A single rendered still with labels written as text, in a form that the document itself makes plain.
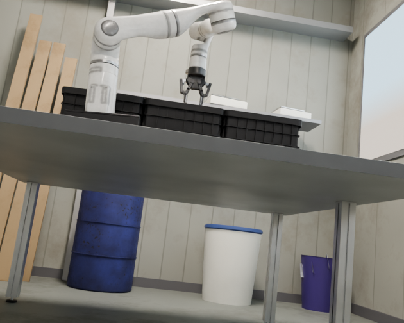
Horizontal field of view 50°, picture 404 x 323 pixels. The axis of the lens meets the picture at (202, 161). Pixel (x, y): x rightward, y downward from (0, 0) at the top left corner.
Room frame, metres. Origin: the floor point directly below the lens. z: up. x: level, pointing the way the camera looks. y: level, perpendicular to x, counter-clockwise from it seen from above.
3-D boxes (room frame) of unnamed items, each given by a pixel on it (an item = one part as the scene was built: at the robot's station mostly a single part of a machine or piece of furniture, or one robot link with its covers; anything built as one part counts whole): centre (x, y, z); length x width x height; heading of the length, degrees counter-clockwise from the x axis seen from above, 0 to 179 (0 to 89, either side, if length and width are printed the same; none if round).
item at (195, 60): (1.77, 0.07, 1.18); 0.11 x 0.09 x 0.06; 6
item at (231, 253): (3.62, -0.32, 0.29); 0.48 x 0.48 x 0.59
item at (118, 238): (3.53, 0.68, 0.38); 0.51 x 0.51 x 0.76
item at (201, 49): (1.75, 0.06, 1.27); 0.09 x 0.07 x 0.15; 105
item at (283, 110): (3.77, -0.73, 1.63); 0.33 x 0.31 x 0.08; 96
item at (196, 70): (1.75, 0.07, 1.11); 0.08 x 0.08 x 0.09
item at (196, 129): (1.74, 0.10, 0.87); 0.40 x 0.30 x 0.11; 5
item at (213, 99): (3.71, -0.14, 1.64); 0.36 x 0.35 x 0.09; 96
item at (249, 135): (1.77, -0.20, 0.87); 0.40 x 0.30 x 0.11; 5
